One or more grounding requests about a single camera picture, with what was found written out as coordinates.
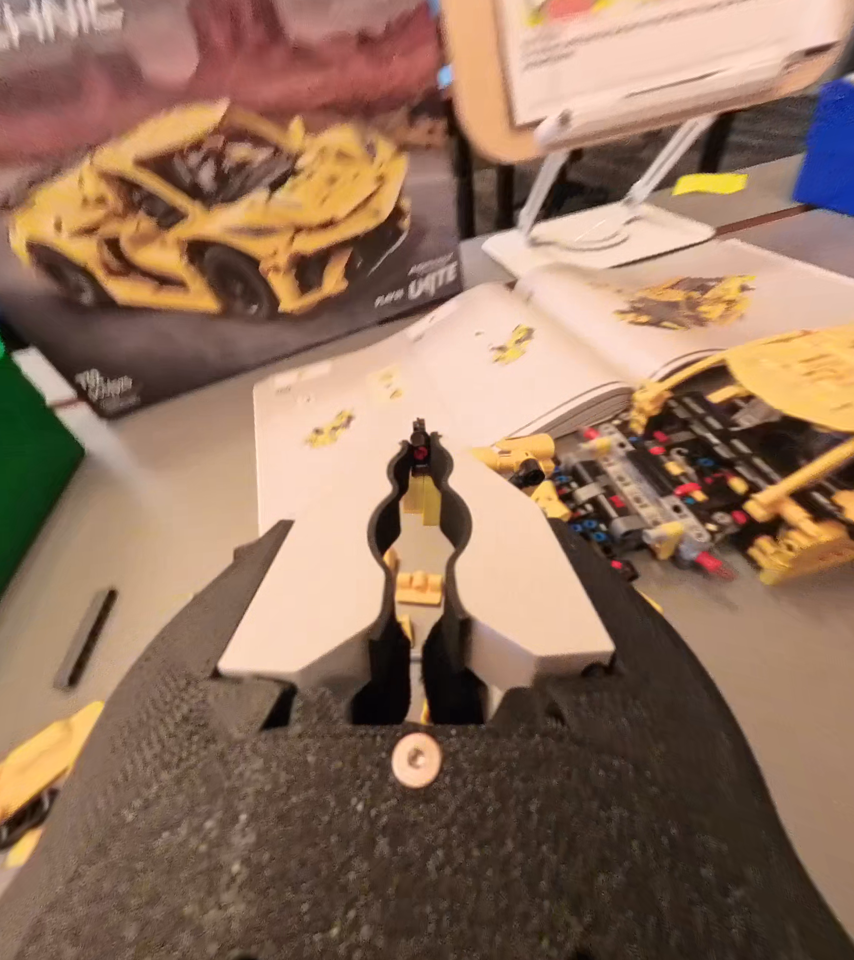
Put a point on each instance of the white stand with wooden board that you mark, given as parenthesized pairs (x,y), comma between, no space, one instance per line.
(472,75)

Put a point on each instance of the printed paper sheet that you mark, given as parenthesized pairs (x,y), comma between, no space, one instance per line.
(659,60)

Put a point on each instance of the pile of yellow brick pieces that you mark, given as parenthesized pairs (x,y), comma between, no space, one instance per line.
(419,589)

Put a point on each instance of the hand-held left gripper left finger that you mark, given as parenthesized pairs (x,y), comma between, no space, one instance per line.
(299,600)

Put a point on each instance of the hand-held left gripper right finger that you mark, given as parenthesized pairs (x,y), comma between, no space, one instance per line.
(532,592)

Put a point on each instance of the yellow brick panel assembly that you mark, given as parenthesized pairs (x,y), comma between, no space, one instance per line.
(14,780)

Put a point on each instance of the yellow sticky note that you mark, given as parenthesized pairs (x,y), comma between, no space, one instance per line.
(708,184)

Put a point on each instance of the yellow brick side assembly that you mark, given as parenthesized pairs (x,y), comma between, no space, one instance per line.
(421,499)

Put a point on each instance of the black brick beam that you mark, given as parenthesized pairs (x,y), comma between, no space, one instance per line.
(86,637)

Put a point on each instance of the yellow brick toy car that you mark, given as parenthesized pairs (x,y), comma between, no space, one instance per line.
(809,375)

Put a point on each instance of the open instruction book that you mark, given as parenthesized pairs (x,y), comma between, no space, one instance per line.
(472,360)

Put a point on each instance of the grey desk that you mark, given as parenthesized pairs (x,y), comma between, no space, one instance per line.
(771,712)

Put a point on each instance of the printed toy car box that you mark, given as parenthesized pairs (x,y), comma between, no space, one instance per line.
(247,225)

